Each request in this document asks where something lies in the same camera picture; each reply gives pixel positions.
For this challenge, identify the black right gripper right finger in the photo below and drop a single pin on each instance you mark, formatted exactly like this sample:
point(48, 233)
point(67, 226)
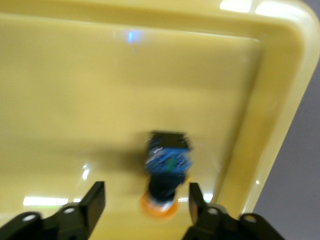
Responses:
point(212, 225)

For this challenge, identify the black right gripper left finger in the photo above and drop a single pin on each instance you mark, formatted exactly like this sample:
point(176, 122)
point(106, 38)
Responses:
point(75, 220)

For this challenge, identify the yellow push button switch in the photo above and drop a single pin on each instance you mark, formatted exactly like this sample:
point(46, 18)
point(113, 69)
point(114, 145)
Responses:
point(167, 160)

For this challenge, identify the yellow plastic tray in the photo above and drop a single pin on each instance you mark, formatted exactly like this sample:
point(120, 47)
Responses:
point(100, 100)

